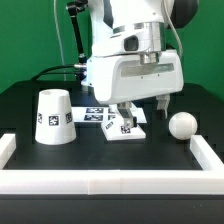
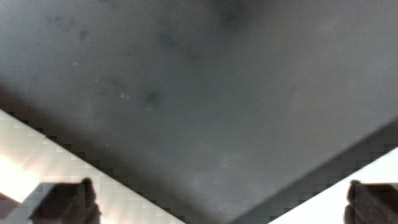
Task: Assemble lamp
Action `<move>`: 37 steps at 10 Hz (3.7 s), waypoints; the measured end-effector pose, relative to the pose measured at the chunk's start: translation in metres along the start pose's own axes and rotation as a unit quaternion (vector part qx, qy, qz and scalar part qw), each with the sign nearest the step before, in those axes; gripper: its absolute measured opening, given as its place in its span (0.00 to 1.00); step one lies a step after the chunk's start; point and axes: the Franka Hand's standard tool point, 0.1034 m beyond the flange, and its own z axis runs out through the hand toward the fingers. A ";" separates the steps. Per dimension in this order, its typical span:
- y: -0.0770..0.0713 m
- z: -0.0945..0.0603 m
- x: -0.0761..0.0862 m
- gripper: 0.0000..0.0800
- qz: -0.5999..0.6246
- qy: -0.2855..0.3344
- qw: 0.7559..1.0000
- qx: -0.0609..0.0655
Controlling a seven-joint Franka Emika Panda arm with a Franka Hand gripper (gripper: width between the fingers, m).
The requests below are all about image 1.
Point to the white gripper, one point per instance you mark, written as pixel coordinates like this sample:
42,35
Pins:
119,79

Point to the white lamp base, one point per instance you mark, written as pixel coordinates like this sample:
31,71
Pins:
114,129

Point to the white lamp bulb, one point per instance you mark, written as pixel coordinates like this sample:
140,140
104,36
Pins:
183,125

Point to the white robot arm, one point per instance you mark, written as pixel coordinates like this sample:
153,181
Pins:
136,27

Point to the white conical lamp shade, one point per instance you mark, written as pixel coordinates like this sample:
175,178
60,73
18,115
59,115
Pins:
54,125

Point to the white marker sheet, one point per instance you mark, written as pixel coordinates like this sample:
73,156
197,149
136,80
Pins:
101,114

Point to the white U-shaped fence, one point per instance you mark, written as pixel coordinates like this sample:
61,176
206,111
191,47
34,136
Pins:
209,180

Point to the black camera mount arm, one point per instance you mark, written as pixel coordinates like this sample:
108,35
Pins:
74,8

